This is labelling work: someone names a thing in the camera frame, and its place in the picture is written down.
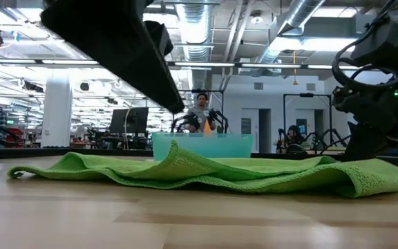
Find black background monitor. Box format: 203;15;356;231
108;107;150;136

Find teal translucent plastic basket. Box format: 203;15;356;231
151;132;254;162

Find green microfiber towel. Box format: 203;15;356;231
7;140;398;199

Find silver ceiling duct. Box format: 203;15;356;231
257;0;326;63
175;0;214;91

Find yellow hanging cord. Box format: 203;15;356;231
292;50;299;86

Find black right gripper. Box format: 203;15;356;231
332;78;398;163

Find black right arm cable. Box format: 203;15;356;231
331;20;398;91

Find white round pillar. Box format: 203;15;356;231
41;77;73;149

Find red storage bin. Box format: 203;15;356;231
7;127;26;148

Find black table frame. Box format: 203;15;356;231
0;147;398;169

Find long light bar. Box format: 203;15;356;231
0;58;359;71

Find black background robot arms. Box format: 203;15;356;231
171;109;229;134
276;124;352;155

